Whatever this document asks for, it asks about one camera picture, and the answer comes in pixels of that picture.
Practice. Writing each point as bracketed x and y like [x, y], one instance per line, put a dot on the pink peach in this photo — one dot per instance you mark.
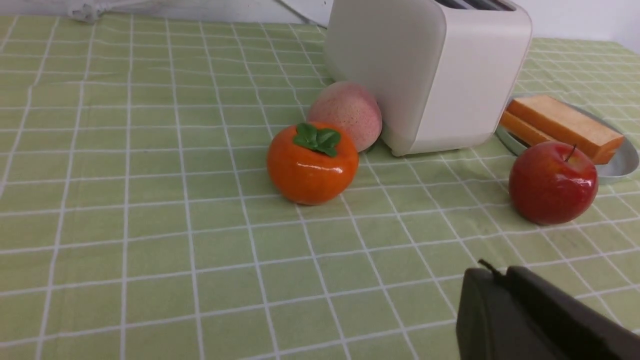
[353, 108]

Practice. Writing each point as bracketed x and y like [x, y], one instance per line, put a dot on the white two-slot toaster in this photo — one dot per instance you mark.
[442, 71]

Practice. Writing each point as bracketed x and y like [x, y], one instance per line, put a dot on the orange persimmon with green leaf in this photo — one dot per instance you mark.
[312, 162]

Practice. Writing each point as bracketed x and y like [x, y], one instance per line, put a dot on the light blue round plate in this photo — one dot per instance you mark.
[622, 164]

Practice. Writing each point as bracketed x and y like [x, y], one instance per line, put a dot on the red apple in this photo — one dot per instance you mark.
[552, 183]

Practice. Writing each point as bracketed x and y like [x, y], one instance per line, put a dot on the toast slice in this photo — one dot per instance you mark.
[542, 118]

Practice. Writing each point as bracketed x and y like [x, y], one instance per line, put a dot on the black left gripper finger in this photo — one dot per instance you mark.
[518, 315]

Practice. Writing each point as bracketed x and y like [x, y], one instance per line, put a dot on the green checkered tablecloth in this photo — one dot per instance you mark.
[138, 221]

